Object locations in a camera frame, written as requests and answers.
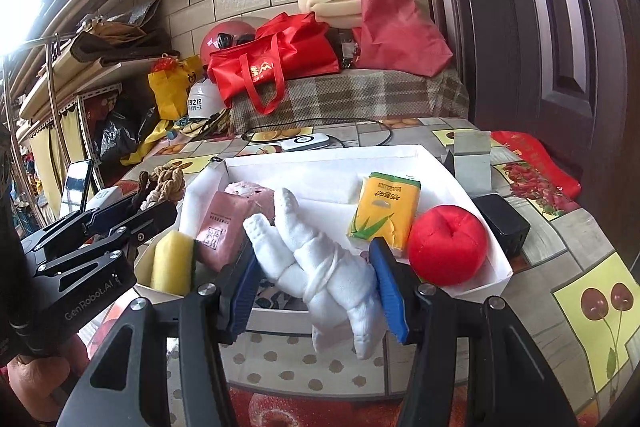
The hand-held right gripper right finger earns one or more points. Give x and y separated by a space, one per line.
392 293

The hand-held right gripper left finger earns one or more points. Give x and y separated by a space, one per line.
245 288

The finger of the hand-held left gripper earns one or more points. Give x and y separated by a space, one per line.
150 220
112 210

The yellow sponge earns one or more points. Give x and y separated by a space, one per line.
172 262

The white foam block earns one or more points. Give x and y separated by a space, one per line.
197 202

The pink tissue packet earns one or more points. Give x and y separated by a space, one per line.
220 227

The white knotted towel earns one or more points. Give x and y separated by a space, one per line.
320 267

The yellow tissue packet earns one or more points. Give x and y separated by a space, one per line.
385 207

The white sponge block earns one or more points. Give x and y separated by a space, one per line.
340 188

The white cardboard tray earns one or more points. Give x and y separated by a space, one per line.
320 167

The person's left hand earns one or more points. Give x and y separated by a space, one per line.
35 377

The black smartphone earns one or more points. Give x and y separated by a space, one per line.
77 187

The red plush apple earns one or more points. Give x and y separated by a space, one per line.
447 244

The black plastic bag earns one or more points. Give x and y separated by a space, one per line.
117 127

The black box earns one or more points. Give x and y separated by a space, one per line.
502 222

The white helmet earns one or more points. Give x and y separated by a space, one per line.
202 99

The yellow shopping bag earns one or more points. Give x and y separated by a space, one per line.
172 87

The metal storage shelf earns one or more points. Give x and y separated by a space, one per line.
65 77

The chrome rack pole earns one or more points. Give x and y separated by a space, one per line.
50 72

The grey metal block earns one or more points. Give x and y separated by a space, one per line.
470 162

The white charger device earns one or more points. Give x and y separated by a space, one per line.
305 142

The fruit print tablecloth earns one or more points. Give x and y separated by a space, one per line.
550 257

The brown paper bags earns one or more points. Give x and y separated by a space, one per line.
120 32

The red printed packet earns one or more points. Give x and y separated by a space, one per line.
540 167

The pink helmet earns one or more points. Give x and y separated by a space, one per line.
222 38

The red tote bag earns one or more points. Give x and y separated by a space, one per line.
270 62

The plaid blanket covered bench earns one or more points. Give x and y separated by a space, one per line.
350 97

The red cloth bag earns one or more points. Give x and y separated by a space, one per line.
400 32

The dark brown door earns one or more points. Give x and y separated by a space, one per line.
525 7

